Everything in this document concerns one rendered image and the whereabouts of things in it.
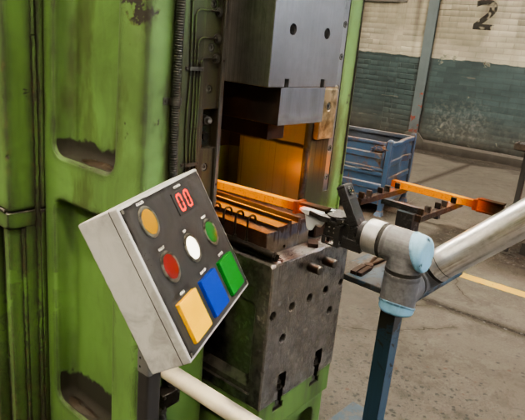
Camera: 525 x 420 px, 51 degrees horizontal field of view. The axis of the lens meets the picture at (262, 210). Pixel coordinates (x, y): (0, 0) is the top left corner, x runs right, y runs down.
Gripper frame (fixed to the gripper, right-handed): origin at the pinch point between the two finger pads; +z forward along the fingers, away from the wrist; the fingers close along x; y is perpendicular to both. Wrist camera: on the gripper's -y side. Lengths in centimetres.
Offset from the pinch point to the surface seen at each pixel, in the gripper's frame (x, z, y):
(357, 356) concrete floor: 105, 28, 105
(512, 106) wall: 748, 167, 19
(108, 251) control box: -74, -13, -9
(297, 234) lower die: 1.5, 2.8, 9.6
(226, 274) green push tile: -46.9, -14.7, 2.4
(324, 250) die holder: 7.8, -3.2, 14.0
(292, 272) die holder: -7.2, -3.4, 16.8
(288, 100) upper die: -9.0, 3.3, -28.9
